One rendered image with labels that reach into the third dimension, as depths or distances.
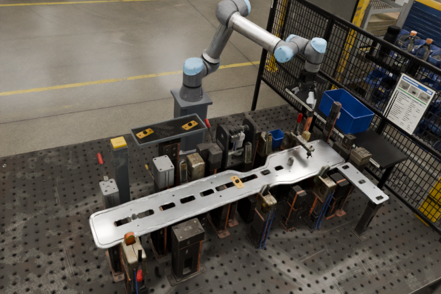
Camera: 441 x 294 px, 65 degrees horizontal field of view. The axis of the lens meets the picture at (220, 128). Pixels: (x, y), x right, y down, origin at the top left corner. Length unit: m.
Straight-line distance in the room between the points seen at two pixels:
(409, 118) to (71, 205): 1.93
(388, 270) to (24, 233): 1.85
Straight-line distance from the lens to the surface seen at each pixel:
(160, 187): 1.72
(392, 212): 2.40
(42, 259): 1.94
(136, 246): 1.46
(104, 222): 1.62
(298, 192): 1.82
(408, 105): 2.21
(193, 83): 2.06
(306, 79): 1.81
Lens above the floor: 2.27
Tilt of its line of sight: 38 degrees down
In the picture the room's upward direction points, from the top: 7 degrees clockwise
